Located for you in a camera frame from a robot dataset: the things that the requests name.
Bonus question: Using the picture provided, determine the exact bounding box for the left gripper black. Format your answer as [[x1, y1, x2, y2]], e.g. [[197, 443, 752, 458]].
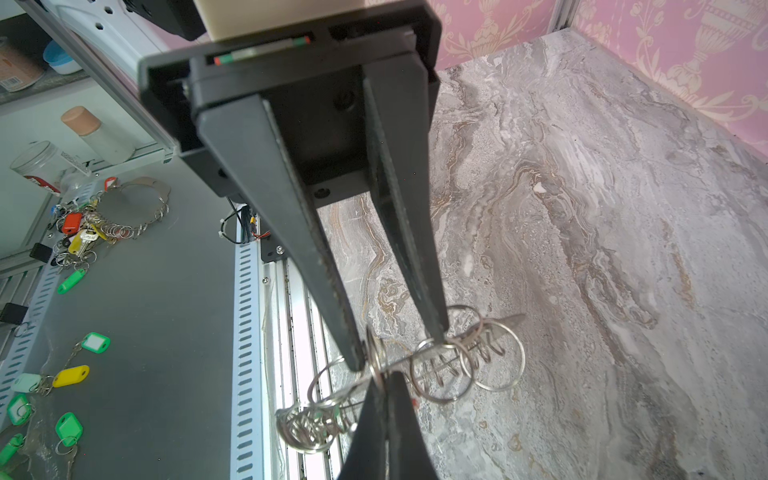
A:
[[138, 1, 449, 371]]

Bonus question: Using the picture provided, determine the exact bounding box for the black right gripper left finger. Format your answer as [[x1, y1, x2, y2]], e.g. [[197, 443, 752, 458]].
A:
[[337, 380, 387, 480]]

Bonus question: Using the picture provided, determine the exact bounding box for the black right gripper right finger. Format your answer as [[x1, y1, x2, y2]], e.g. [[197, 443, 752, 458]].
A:
[[386, 371, 438, 480]]

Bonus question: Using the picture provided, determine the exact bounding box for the green white key tag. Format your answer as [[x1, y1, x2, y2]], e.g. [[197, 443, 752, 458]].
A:
[[80, 332, 111, 354]]

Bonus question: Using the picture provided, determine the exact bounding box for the long green key tag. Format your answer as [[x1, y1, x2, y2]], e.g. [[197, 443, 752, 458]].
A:
[[57, 269, 87, 295]]

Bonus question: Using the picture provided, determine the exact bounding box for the bright green key tag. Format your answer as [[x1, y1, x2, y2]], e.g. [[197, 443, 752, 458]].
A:
[[54, 412, 84, 447]]

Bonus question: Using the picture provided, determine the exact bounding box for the yellow key tag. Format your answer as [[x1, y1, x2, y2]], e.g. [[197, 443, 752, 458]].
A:
[[52, 365, 90, 388]]

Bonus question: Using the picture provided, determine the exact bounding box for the spare key ring disc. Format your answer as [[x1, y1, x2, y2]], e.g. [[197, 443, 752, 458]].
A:
[[83, 176, 171, 242]]

